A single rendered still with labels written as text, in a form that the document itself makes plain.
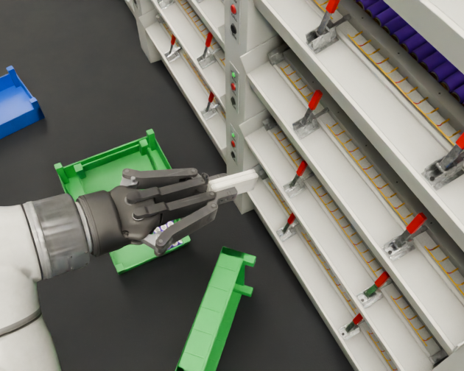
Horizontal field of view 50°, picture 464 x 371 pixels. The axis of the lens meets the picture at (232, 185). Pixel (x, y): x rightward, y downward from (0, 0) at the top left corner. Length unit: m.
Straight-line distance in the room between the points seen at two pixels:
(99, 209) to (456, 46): 0.41
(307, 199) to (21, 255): 0.64
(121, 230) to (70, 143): 1.08
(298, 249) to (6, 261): 0.78
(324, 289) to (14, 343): 0.76
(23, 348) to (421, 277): 0.54
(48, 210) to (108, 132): 1.09
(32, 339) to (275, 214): 0.79
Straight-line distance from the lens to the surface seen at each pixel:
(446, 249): 0.79
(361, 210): 0.83
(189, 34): 1.40
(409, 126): 0.68
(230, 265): 1.14
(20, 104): 1.83
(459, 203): 0.64
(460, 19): 0.54
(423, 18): 0.56
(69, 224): 0.58
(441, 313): 0.79
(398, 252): 0.79
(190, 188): 0.66
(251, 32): 0.95
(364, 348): 1.15
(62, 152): 1.64
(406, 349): 0.96
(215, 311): 1.10
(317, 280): 1.18
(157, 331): 1.31
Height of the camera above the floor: 1.23
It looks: 56 degrees down
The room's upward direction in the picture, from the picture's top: straight up
